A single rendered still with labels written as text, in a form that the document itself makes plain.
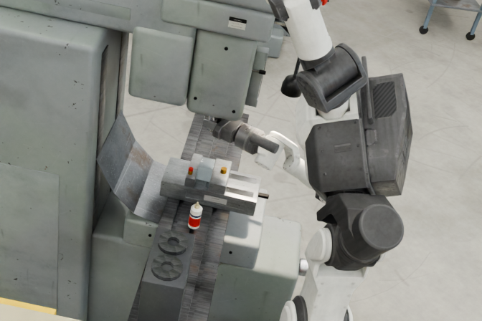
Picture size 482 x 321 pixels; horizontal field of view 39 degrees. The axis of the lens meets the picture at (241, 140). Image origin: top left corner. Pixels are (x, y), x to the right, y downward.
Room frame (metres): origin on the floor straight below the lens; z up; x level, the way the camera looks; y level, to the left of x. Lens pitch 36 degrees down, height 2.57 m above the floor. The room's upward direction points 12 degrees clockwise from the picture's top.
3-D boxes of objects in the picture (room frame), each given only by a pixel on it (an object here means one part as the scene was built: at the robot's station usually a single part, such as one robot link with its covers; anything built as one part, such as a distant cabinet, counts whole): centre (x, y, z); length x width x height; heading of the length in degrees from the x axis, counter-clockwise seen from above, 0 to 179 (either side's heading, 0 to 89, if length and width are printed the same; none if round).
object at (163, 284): (1.37, 0.13, 1.03); 0.22 x 0.12 x 0.20; 2
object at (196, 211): (1.71, 0.10, 0.99); 0.04 x 0.04 x 0.11
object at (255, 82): (1.92, -0.01, 1.45); 0.04 x 0.04 x 0.21; 0
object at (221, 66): (1.92, 0.11, 1.47); 0.21 x 0.19 x 0.32; 0
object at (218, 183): (1.90, 0.05, 1.02); 0.15 x 0.06 x 0.04; 179
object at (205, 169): (1.90, 0.10, 1.04); 0.06 x 0.05 x 0.06; 179
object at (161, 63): (1.92, 0.30, 1.47); 0.24 x 0.19 x 0.26; 0
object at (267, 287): (1.92, 0.08, 0.43); 0.81 x 0.32 x 0.60; 90
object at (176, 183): (1.90, 0.07, 0.99); 0.35 x 0.15 x 0.11; 89
